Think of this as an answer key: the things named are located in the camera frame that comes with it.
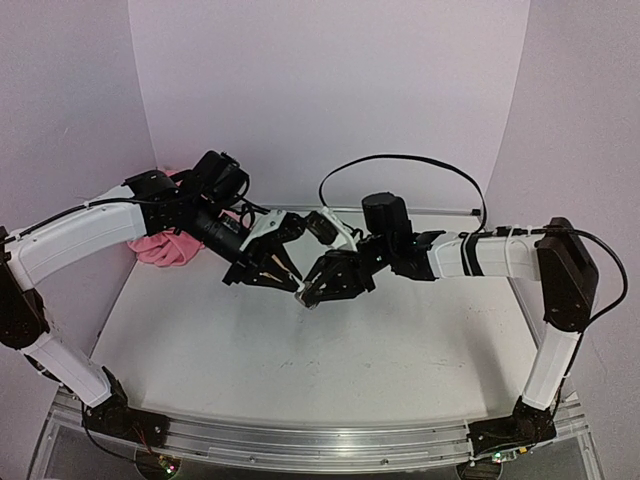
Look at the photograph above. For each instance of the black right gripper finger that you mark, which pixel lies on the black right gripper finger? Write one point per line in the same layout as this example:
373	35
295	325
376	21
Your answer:
337	289
326	274

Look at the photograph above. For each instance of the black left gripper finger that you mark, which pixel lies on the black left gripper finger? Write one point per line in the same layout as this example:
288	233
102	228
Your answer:
289	257
239	273

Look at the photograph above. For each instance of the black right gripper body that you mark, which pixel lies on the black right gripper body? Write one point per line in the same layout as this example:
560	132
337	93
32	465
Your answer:
355	267

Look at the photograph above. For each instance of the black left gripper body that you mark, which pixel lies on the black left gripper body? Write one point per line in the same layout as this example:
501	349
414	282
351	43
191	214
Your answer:
208	223

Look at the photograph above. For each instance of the nail polish bottle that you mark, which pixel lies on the nail polish bottle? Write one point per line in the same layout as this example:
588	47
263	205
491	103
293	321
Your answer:
305	296

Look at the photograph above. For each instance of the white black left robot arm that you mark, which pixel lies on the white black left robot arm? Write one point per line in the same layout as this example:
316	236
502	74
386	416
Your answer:
144	205

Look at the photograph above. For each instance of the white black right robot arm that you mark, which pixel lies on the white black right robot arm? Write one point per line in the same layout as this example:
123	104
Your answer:
554	256

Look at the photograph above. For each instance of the pink sleeve cloth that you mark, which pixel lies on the pink sleeve cloth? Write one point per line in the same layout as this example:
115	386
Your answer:
166	249

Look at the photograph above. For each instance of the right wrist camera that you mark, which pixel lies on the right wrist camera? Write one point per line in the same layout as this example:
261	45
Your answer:
220	177

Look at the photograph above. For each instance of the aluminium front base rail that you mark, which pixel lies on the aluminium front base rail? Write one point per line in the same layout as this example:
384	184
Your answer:
328	448

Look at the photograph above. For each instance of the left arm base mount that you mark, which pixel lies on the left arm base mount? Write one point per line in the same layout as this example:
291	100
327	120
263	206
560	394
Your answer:
116	418

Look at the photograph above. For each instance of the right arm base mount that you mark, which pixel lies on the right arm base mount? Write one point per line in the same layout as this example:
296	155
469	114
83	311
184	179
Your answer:
525	427

